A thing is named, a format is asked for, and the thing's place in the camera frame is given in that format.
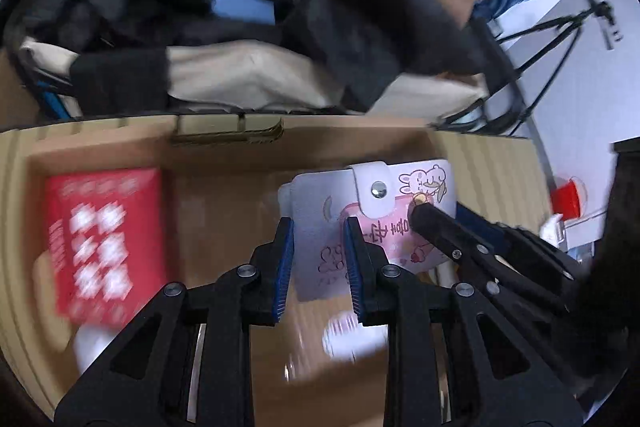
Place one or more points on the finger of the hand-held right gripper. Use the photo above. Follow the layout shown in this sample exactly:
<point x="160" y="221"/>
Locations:
<point x="535" y="252"/>
<point x="450" y="239"/>

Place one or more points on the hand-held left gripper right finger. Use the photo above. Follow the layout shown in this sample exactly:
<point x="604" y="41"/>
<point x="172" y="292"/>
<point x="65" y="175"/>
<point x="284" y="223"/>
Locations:
<point x="354" y="272"/>

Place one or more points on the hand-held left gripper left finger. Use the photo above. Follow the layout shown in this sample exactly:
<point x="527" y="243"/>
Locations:
<point x="283" y="272"/>

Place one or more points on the white bunny print card holder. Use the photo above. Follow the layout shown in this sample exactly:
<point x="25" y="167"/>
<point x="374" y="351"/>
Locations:
<point x="312" y="212"/>

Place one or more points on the shallow cardboard tray box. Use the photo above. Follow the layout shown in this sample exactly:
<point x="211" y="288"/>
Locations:
<point x="225" y="187"/>

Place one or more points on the red white small container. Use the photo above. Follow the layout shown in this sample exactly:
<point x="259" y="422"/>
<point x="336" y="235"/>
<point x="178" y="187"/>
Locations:
<point x="567" y="199"/>

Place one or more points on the white round jar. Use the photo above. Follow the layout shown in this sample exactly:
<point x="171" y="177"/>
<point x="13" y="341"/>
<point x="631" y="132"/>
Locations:
<point x="340" y="339"/>

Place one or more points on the red flat box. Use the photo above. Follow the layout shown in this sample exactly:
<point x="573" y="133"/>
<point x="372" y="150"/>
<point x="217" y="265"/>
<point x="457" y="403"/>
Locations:
<point x="105" y="247"/>

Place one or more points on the black tripod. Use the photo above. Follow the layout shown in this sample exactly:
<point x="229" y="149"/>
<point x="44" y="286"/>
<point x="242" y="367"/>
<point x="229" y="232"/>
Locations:
<point x="547" y="57"/>

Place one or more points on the beige fabric wagon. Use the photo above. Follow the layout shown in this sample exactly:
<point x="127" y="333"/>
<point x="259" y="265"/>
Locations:
<point x="240" y="77"/>

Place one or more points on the white flat box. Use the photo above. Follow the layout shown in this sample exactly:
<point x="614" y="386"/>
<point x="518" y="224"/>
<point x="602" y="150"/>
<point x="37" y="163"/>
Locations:
<point x="95" y="349"/>

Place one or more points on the large black garment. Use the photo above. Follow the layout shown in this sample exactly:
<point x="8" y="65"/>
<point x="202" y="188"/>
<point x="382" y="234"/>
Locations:
<point x="370" y="22"/>

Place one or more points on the light blue flat item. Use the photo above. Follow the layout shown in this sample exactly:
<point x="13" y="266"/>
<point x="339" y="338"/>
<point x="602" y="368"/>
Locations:
<point x="240" y="4"/>

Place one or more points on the black camera on tripod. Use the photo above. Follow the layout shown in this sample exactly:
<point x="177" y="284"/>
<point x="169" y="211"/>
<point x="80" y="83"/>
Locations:
<point x="605" y="19"/>

